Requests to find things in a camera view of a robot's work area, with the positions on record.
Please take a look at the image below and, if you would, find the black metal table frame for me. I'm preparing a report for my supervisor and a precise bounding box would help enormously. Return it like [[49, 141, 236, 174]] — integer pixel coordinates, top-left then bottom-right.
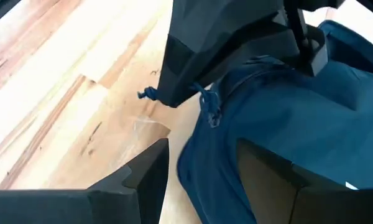
[[0, 0, 22, 29]]

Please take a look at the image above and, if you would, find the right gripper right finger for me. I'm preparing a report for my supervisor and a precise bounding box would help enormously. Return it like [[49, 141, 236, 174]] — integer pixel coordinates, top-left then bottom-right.
[[236, 138, 373, 224]]

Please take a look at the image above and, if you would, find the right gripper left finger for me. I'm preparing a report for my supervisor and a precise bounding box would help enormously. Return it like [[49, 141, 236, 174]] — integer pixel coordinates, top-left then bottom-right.
[[0, 138, 170, 224]]

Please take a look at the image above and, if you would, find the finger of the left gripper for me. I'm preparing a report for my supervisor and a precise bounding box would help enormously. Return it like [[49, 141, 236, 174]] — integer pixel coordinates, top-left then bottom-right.
[[157, 0, 284, 108], [205, 12, 299, 85]]

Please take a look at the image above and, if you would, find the dark navy duffel bag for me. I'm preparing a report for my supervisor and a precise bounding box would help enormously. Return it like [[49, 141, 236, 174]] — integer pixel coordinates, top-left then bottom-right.
[[137, 20, 373, 224]]

